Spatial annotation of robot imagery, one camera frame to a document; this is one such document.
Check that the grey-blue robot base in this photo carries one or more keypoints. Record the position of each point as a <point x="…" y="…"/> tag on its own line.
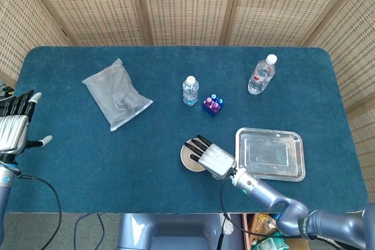
<point x="175" y="232"/>

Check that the green snack packet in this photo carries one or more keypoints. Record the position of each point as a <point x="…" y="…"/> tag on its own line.
<point x="266" y="244"/>

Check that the purple toy building block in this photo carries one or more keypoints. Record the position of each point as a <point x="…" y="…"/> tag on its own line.
<point x="211" y="104"/>

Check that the silver metal tray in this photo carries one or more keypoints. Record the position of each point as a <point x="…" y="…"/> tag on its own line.
<point x="271" y="153"/>

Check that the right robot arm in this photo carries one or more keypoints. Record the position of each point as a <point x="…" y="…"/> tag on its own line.
<point x="293" y="206"/>

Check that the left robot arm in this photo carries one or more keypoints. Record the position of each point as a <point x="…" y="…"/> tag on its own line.
<point x="4" y="191"/>

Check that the frosted plastic zip bag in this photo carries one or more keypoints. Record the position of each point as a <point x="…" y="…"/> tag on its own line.
<point x="114" y="97"/>

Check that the large red-label water bottle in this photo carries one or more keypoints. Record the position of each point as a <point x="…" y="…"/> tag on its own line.
<point x="260" y="78"/>

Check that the small blue-label water bottle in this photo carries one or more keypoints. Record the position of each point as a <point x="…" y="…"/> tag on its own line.
<point x="190" y="93"/>

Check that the blue table cloth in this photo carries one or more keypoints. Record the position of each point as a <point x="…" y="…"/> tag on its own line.
<point x="132" y="174"/>

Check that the woven wooden folding screen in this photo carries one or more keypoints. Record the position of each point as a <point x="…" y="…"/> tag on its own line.
<point x="187" y="4"/>

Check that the round tan disc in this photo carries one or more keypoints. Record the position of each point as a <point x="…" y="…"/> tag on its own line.
<point x="188" y="164"/>

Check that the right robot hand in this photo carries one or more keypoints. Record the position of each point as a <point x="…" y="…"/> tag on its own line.
<point x="218" y="160"/>

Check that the orange snack packet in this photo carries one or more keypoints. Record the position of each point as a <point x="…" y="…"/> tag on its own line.
<point x="262" y="223"/>

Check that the blue toy building block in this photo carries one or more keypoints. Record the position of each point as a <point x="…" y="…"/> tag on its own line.
<point x="211" y="112"/>

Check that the cardboard box of snacks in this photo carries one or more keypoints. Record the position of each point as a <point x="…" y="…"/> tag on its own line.
<point x="247" y="238"/>

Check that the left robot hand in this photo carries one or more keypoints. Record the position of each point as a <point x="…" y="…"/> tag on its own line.
<point x="13" y="131"/>

